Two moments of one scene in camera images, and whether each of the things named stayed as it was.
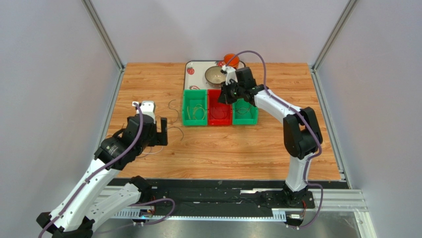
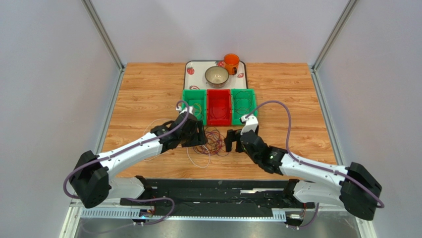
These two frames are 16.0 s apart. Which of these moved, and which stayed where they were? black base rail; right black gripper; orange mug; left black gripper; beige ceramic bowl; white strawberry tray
Moved: right black gripper; left black gripper
Stayed: black base rail; white strawberry tray; orange mug; beige ceramic bowl
